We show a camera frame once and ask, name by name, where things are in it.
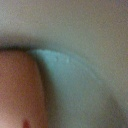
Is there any pink toy pot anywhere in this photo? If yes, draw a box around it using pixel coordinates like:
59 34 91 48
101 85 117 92
0 0 128 128

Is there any red toy strawberry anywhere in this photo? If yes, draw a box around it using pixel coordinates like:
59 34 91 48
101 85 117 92
0 51 48 128

